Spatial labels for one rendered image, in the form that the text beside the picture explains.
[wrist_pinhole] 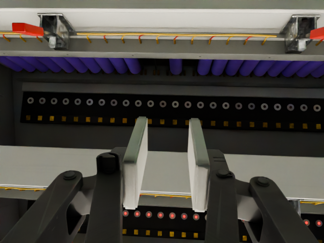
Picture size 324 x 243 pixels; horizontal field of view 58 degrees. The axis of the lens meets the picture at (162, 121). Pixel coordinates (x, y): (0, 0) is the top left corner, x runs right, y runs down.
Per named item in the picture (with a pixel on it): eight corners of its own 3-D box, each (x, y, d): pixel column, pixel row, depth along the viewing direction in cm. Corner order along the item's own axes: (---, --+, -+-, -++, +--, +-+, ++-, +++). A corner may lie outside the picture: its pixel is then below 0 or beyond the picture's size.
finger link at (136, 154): (136, 210, 16) (123, 210, 16) (147, 152, 23) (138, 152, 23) (136, 162, 15) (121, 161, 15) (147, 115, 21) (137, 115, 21)
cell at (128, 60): (143, 70, 44) (137, 54, 38) (132, 76, 44) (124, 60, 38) (138, 60, 45) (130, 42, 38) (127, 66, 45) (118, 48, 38)
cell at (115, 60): (116, 62, 45) (105, 44, 38) (128, 62, 45) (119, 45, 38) (115, 74, 45) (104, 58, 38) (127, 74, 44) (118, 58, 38)
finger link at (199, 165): (195, 164, 15) (210, 164, 15) (189, 117, 21) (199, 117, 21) (192, 212, 16) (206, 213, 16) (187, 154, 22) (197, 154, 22)
